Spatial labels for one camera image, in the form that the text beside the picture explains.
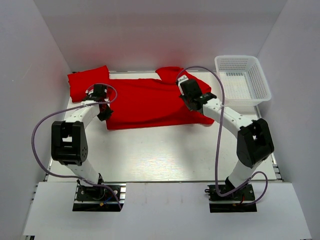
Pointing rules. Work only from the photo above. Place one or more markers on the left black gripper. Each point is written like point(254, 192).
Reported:
point(104, 116)

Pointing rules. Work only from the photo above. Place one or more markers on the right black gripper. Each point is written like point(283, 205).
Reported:
point(184, 98)

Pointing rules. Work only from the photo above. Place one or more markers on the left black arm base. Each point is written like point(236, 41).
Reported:
point(95, 199)

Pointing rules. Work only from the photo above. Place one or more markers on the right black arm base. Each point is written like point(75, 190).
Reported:
point(237, 202)

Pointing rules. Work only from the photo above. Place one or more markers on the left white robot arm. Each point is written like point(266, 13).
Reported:
point(69, 144)

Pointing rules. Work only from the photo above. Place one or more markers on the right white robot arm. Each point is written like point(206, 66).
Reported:
point(254, 142)

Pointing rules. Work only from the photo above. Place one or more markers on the folded red t shirt stack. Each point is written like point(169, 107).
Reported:
point(79, 82)

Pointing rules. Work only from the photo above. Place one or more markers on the white plastic basket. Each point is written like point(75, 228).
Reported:
point(243, 79)

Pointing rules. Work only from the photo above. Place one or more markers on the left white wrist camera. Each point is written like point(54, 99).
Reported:
point(89, 92)

